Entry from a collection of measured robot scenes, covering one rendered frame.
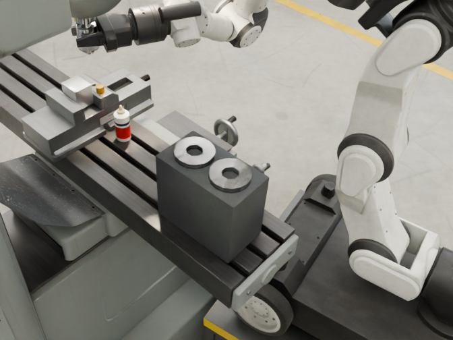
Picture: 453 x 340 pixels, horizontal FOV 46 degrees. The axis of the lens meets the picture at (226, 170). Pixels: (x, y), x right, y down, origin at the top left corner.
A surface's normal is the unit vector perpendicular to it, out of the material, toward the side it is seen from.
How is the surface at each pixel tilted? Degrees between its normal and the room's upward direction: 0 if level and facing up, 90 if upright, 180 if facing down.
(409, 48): 90
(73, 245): 90
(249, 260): 0
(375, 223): 90
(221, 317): 0
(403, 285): 90
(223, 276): 0
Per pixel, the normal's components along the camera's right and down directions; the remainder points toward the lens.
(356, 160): -0.53, 0.58
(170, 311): 0.06, -0.72
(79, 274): 0.75, 0.49
